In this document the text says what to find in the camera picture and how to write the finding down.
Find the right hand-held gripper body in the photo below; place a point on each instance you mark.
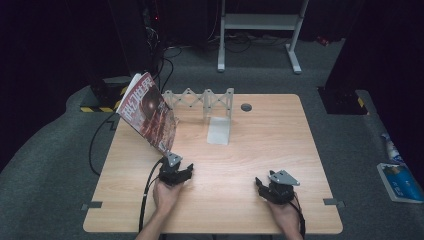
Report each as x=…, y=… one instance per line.
x=280, y=189

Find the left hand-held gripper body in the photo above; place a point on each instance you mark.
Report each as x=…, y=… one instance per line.
x=170, y=171

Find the grey expandable book rack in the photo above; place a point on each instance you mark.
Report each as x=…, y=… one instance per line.
x=218, y=130

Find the red cover magazine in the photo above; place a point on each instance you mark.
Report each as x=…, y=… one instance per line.
x=150, y=113

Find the person's left hand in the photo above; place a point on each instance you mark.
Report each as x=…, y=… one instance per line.
x=166, y=196

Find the person's right hand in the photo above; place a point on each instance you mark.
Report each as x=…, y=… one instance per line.
x=285, y=215

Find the grey tape strip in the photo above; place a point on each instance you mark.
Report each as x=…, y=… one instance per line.
x=92, y=205
x=333, y=202

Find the black base with yellow stripes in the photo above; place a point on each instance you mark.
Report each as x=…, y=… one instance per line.
x=105, y=96
x=343, y=101

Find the white and blue bottle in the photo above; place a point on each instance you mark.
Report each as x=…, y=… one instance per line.
x=392, y=150

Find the black equipment tower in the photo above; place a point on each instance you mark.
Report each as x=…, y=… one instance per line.
x=136, y=36

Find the small red object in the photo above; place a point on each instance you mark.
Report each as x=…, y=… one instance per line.
x=322, y=40

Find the white metal stand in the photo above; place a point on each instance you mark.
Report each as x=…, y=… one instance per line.
x=260, y=21

